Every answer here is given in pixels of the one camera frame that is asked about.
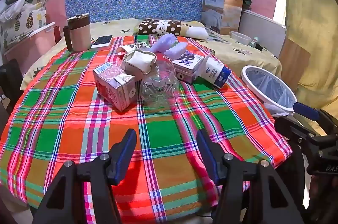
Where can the white trash bin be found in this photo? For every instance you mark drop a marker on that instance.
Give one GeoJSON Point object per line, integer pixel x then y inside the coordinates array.
{"type": "Point", "coordinates": [274, 93]}

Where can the white smartphone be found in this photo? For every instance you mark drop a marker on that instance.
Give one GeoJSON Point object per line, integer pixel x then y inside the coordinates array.
{"type": "Point", "coordinates": [102, 42]}

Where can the wooden board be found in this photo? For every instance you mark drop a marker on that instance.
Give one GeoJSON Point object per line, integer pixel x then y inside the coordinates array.
{"type": "Point", "coordinates": [294, 60]}

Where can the small green jar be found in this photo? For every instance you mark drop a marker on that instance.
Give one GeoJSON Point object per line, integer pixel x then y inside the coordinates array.
{"type": "Point", "coordinates": [253, 42]}

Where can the brown polka dot pillow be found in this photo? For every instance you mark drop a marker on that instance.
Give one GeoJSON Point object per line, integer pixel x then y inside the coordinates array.
{"type": "Point", "coordinates": [177, 28]}

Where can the yellow curtain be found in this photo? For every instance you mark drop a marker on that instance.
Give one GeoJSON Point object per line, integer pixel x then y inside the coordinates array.
{"type": "Point", "coordinates": [312, 24]}

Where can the pineapple print bedding pile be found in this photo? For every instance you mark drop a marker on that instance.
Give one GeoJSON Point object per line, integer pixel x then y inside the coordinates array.
{"type": "Point", "coordinates": [19, 18]}

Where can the purple milk carton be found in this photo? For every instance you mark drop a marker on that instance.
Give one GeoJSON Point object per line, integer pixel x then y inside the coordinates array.
{"type": "Point", "coordinates": [186, 66]}

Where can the brown lidded mug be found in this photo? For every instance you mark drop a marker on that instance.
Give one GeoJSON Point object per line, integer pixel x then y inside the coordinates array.
{"type": "Point", "coordinates": [77, 33]}

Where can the clear plastic bottle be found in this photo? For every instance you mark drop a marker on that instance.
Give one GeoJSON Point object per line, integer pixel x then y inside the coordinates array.
{"type": "Point", "coordinates": [160, 88]}

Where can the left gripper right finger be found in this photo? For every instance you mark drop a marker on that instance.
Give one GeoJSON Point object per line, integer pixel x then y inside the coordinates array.
{"type": "Point", "coordinates": [212, 154]}

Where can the printed paper bag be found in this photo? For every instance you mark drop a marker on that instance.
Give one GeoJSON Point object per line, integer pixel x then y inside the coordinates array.
{"type": "Point", "coordinates": [223, 16]}

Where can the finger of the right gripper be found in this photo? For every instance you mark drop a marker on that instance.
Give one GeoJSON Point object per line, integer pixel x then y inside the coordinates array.
{"type": "Point", "coordinates": [306, 111]}

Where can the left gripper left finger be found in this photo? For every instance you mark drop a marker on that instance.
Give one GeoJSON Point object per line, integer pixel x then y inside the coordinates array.
{"type": "Point", "coordinates": [120, 157]}

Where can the white plastic bowl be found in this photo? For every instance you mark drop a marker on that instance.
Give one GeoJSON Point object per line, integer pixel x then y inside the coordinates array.
{"type": "Point", "coordinates": [240, 38]}

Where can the patterned paper cup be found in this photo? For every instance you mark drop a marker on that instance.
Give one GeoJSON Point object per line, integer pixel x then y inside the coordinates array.
{"type": "Point", "coordinates": [137, 57]}

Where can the yellow bed sheet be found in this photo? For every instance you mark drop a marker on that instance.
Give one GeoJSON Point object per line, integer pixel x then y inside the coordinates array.
{"type": "Point", "coordinates": [235, 55]}

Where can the pink milk carton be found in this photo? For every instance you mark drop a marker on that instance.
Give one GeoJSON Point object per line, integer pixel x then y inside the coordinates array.
{"type": "Point", "coordinates": [114, 85]}

